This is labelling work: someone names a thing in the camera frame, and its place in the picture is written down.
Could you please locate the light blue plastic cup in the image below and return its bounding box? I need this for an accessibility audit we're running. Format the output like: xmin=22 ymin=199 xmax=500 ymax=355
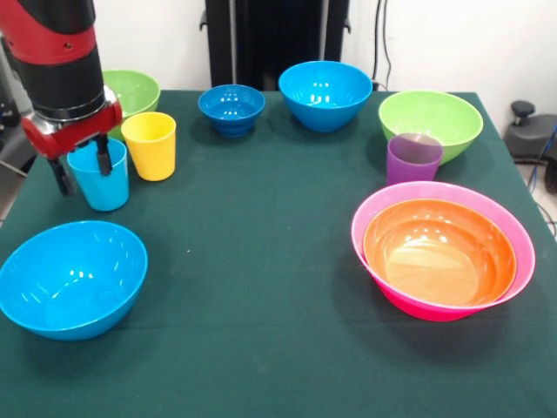
xmin=66 ymin=138 xmax=131 ymax=212

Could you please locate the blue cable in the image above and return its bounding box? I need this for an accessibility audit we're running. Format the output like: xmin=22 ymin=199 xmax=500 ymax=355
xmin=527 ymin=124 xmax=557 ymax=193

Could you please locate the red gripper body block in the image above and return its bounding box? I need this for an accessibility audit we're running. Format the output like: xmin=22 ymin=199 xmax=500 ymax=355
xmin=21 ymin=86 xmax=124 ymax=162

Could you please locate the yellow plastic cup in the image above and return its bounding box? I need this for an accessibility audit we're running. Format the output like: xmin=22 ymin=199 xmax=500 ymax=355
xmin=120 ymin=111 xmax=178 ymax=182

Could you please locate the orange plastic bowl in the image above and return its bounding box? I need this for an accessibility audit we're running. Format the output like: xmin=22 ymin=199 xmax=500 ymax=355
xmin=363 ymin=199 xmax=518 ymax=307

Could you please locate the black equipment with knob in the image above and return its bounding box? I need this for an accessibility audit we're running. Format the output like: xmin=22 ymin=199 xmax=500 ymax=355
xmin=503 ymin=100 xmax=557 ymax=195

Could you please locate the dark green tablecloth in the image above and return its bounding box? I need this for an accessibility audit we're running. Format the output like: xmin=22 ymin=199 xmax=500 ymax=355
xmin=0 ymin=90 xmax=557 ymax=418

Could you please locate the green plastic bowl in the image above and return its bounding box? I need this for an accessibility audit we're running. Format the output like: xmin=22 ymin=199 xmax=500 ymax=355
xmin=378 ymin=89 xmax=484 ymax=165
xmin=102 ymin=69 xmax=162 ymax=143

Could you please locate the light blue plastic bowl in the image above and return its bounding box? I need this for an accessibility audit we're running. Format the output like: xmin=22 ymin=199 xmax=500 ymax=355
xmin=278 ymin=60 xmax=374 ymax=133
xmin=0 ymin=220 xmax=149 ymax=341

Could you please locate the black device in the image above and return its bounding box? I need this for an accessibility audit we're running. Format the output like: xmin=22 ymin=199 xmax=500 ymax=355
xmin=0 ymin=56 xmax=23 ymax=131

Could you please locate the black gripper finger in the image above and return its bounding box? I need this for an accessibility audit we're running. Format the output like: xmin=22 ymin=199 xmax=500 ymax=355
xmin=96 ymin=135 xmax=114 ymax=177
xmin=46 ymin=157 xmax=76 ymax=198

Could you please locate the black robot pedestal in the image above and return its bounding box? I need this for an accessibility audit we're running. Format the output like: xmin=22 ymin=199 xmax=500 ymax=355
xmin=199 ymin=0 xmax=352 ymax=91

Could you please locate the grey chair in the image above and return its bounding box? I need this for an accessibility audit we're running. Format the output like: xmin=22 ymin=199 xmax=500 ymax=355
xmin=0 ymin=124 xmax=38 ymax=178

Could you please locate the purple plastic cup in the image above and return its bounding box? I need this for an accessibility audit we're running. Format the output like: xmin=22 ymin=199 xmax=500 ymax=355
xmin=386 ymin=132 xmax=445 ymax=187

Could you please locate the large pink plastic bowl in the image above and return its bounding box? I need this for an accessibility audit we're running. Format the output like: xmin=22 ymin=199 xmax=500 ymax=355
xmin=351 ymin=181 xmax=537 ymax=323

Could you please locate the black wall cable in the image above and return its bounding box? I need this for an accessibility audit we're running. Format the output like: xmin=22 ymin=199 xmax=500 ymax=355
xmin=372 ymin=0 xmax=393 ymax=91

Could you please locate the small dark blue bowl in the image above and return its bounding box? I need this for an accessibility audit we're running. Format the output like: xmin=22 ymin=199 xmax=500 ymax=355
xmin=198 ymin=84 xmax=266 ymax=138

